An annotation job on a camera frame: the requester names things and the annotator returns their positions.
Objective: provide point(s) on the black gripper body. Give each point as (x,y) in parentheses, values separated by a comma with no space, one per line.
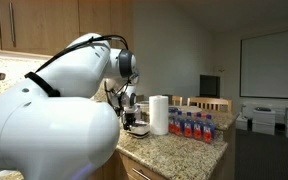
(128,117)

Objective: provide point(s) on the white rectangular container bowl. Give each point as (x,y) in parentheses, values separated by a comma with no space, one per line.
(139,129)

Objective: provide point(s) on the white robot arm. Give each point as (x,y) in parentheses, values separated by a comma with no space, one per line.
(50,127)

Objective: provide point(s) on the white paper towel roll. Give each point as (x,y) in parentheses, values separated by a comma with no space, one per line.
(158,114)

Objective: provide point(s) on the red label bottle pack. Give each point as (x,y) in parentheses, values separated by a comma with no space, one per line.
(191,124)

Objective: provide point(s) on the wooden dining chair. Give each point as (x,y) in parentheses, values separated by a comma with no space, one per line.
(224,105)

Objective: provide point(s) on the black monitor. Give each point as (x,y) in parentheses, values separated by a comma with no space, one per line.
(209,86)

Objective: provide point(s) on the wooden upper cabinet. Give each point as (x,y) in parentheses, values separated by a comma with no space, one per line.
(47,26)

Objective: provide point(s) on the white projector screen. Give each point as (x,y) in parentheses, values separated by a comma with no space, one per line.
(264,66)

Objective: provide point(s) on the silver drawer handle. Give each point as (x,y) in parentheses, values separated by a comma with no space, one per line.
(140,173)

